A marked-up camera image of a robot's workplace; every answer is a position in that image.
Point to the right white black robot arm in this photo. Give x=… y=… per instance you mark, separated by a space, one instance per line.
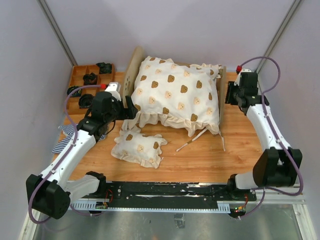
x=278 y=165

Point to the black rolled sock bottom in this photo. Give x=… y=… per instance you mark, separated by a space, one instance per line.
x=85 y=101

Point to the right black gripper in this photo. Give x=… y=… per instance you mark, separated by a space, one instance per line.
x=231 y=87

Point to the wooden compartment tray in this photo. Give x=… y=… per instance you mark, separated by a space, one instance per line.
x=76 y=79

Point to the aluminium corner post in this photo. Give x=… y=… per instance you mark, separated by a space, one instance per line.
x=291 y=12
x=57 y=31

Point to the right aluminium corner post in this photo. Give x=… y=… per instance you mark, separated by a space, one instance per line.
x=291 y=12

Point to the black rolled sock top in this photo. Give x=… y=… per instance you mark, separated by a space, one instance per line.
x=104 y=68

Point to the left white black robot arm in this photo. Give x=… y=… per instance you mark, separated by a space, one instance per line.
x=50 y=192

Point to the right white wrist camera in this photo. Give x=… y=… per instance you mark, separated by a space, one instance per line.
x=240 y=69

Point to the small bear print pillow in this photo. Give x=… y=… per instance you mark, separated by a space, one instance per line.
x=135 y=147

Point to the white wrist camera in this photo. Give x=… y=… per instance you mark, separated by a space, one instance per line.
x=240 y=69
x=114 y=89

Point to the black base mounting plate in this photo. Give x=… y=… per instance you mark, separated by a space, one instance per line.
x=171 y=195

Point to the aluminium rail frame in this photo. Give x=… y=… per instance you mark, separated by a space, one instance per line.
x=94 y=205

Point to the wooden pet bed frame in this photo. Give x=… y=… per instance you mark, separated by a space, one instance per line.
x=132 y=70

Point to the black green rolled sock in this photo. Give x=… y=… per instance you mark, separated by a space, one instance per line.
x=75 y=90

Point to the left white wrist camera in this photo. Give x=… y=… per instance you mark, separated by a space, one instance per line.
x=114 y=89

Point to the left aluminium corner post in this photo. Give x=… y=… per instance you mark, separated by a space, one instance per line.
x=57 y=31

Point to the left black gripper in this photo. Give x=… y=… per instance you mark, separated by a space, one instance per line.
x=127 y=113

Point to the large bear print cushion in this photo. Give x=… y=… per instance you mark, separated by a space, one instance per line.
x=177 y=96

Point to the blue striped cloth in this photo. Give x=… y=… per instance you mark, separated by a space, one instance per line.
x=62 y=140

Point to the black rolled sock middle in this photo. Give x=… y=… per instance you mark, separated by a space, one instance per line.
x=90 y=79

